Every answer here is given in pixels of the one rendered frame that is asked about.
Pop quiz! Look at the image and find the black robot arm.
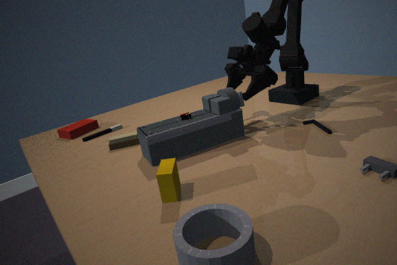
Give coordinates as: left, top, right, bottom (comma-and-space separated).
228, 0, 308, 89

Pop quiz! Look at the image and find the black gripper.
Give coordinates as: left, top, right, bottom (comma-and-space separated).
225, 47, 278, 101

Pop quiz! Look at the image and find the red rectangular block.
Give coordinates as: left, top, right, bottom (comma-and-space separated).
57, 119, 99, 140

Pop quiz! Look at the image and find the grey hollow cylinder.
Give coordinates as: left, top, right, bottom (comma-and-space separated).
172, 204, 255, 265

